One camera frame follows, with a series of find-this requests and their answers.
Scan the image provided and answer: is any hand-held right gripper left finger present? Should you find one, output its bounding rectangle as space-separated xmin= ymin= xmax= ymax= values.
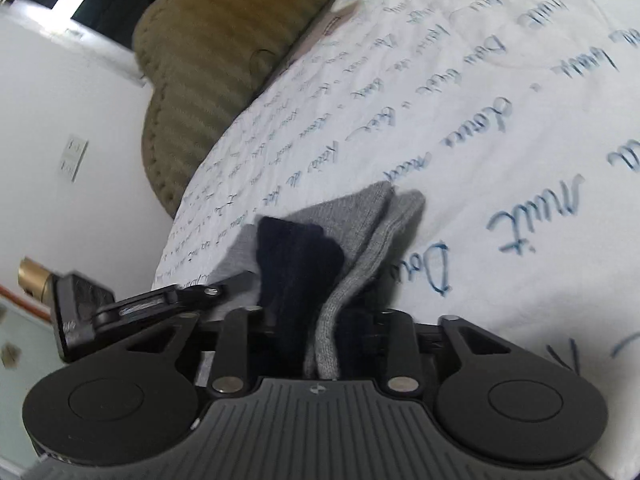
xmin=125 ymin=307 xmax=266 ymax=396

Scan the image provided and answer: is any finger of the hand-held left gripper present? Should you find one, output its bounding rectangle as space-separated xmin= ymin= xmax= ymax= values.
xmin=92 ymin=270 xmax=262 ymax=332

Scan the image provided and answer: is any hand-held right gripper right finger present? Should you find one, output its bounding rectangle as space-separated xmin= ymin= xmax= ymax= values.
xmin=372 ymin=309 xmax=507 ymax=395

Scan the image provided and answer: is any navy and grey knit garment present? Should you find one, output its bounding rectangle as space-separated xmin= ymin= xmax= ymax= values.
xmin=210 ymin=180 xmax=427 ymax=382

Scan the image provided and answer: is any brass coloured cylinder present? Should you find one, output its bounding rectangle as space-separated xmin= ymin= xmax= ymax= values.
xmin=17 ymin=256 xmax=54 ymax=307

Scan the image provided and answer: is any white printed blanket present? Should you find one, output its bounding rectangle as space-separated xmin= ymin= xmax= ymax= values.
xmin=150 ymin=0 xmax=640 ymax=480

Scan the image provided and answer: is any olive green padded headboard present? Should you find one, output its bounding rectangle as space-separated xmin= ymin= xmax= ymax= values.
xmin=131 ymin=0 xmax=372 ymax=219

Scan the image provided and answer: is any white wall socket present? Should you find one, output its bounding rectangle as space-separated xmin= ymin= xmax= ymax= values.
xmin=59 ymin=133 xmax=90 ymax=183

